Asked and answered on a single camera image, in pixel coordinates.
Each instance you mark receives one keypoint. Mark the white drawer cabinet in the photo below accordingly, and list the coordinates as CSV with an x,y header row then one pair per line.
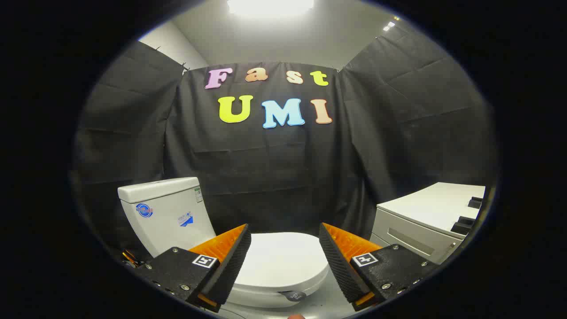
x,y
425,212

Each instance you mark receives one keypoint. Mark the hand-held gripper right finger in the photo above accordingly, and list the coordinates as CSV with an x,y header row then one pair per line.
x,y
339,270

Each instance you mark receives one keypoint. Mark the ceiling light panel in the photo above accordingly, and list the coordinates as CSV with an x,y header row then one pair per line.
x,y
270,6

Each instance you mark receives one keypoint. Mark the white toilet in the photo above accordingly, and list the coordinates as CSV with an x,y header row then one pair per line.
x,y
168,221

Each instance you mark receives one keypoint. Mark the black backdrop cloth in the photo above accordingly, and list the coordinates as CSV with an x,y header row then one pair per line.
x,y
274,177

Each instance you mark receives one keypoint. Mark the white toilet seat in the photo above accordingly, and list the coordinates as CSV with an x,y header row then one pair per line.
x,y
261,299

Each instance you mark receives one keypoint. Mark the black suction knob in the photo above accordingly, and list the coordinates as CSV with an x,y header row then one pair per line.
x,y
293,296

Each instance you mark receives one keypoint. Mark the black block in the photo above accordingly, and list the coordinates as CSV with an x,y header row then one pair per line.
x,y
464,226
475,203

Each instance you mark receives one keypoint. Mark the white toilet lid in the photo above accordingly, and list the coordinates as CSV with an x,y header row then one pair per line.
x,y
283,257

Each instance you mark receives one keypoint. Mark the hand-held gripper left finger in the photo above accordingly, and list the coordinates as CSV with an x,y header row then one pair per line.
x,y
232,270

